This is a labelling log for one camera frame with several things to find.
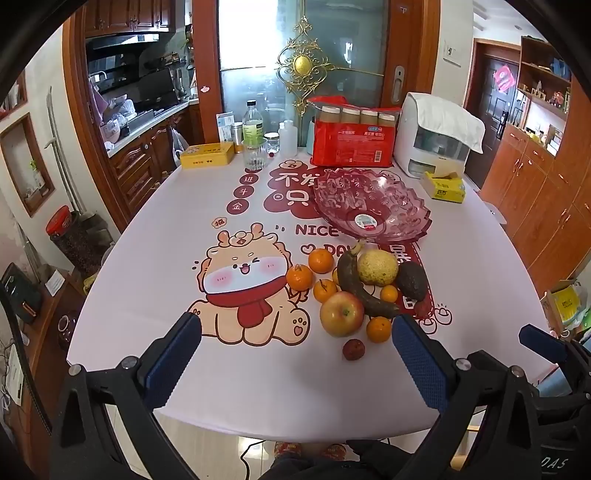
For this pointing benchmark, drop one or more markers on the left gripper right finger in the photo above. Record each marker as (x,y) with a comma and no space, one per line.
(508,444)

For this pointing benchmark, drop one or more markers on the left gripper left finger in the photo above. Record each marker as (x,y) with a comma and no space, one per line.
(84,444)

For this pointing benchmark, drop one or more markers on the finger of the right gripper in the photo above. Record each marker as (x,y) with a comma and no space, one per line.
(542,343)

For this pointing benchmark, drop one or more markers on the red lychee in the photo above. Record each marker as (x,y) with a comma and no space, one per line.
(422,309)
(353,350)

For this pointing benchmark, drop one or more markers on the mandarin orange front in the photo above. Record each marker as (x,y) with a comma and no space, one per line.
(379,329)

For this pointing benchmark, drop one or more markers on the mandarin orange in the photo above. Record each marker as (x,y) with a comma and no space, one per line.
(324,289)
(321,261)
(300,278)
(379,329)

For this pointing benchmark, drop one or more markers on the red lychee front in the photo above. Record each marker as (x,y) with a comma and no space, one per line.
(353,350)

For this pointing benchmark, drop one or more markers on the small mandarin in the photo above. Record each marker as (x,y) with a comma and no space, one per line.
(389,294)

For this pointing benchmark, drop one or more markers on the dark avocado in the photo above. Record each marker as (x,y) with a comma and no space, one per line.
(412,281)

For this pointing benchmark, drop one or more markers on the red apple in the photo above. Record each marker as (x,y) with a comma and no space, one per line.
(342,314)

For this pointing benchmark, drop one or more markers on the yellow pear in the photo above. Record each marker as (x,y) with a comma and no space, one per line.
(378,267)

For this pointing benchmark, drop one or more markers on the overripe brown banana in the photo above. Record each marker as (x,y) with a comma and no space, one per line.
(349,281)

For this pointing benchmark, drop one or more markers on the red lidded jar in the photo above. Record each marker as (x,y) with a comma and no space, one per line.
(65,230)

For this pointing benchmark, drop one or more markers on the pink glass fruit bowl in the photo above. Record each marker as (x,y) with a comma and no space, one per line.
(373,205)

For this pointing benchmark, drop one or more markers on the yellow tissue box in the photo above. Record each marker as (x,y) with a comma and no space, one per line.
(448,188)

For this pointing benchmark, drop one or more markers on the white countertop appliance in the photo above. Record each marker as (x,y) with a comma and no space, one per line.
(419,150)

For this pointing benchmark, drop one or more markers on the yellow tin box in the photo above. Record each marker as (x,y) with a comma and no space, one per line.
(207,155)

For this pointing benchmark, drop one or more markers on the clear drinking glass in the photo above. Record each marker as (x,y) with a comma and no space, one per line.
(255,157)

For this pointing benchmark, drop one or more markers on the clear bottle green label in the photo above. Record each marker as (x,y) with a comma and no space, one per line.
(252,125)

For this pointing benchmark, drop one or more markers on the red paper cup package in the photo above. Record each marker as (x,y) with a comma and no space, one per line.
(347,135)

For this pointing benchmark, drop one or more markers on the white cloth on appliance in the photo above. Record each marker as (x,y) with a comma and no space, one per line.
(447,118)

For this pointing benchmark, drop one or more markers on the small glass jar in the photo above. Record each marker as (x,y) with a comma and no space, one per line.
(272,143)

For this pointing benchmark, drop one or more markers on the white squeeze bottle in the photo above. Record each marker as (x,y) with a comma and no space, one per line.
(288,139)

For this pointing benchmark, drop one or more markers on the gold door ornament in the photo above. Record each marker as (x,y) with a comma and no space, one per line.
(302,65)

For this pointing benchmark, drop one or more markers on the silver door handle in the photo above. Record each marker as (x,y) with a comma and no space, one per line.
(398,84)

